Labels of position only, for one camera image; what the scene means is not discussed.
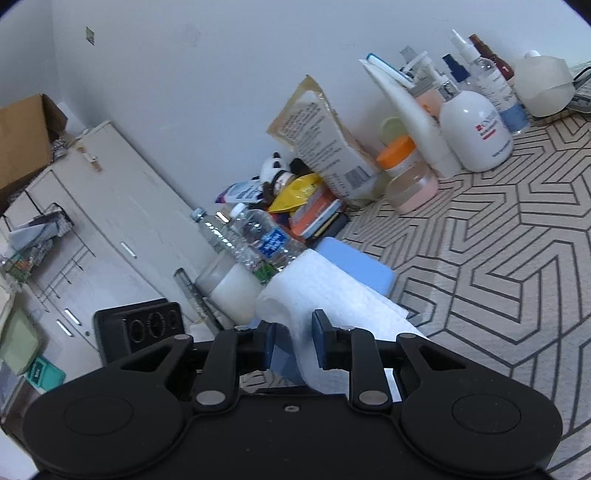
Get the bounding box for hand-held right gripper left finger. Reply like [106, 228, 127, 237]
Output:
[107, 320, 278, 414]

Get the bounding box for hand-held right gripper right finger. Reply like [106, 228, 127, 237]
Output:
[311, 309, 467, 410]

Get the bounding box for white cleaning cloth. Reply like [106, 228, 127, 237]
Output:
[255, 249, 431, 398]

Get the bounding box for blue plastic container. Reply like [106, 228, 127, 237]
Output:
[269, 237, 398, 387]

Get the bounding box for white frosted jar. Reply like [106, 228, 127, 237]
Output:
[193, 250, 267, 325]

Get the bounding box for blue label water bottle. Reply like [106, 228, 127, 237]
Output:
[228, 203, 308, 278]

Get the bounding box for teal packet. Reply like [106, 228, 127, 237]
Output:
[25, 355, 66, 394]

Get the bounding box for white drawer cabinet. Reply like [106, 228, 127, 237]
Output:
[0, 120, 223, 418]

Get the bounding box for clear plastic bottle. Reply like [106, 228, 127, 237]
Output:
[189, 208, 234, 260]

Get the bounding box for green flat box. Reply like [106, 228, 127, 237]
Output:
[0, 302, 48, 376]

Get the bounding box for stack of books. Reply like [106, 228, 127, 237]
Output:
[290, 188, 350, 241]

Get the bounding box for yellow packet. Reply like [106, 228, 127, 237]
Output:
[267, 174, 325, 214]

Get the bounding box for blue white packet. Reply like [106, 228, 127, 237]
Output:
[214, 180, 265, 205]

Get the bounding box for panda plush toy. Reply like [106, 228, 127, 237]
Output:
[257, 152, 297, 197]

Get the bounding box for pink tin box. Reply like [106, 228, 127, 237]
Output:
[385, 164, 440, 215]

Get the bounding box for beige snack bag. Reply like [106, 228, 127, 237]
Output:
[266, 76, 385, 207]

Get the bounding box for orange lidded jar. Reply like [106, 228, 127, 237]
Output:
[376, 137, 428, 182]

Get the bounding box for geometric patterned tablecloth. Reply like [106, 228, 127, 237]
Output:
[240, 104, 591, 472]

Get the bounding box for cardboard box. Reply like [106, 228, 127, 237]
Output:
[0, 93, 68, 205]

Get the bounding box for white squeeze tube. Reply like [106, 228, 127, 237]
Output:
[359, 59, 463, 180]

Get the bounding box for white pump bottle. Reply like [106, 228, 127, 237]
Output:
[438, 76, 515, 172]

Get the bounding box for pink bottle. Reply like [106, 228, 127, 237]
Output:
[414, 88, 445, 123]

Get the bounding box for clear spray bottle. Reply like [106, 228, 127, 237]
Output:
[450, 29, 530, 136]

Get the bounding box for brown glass bottle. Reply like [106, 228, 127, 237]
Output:
[468, 34, 516, 85]

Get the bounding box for white round box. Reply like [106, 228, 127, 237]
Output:
[514, 50, 576, 119]

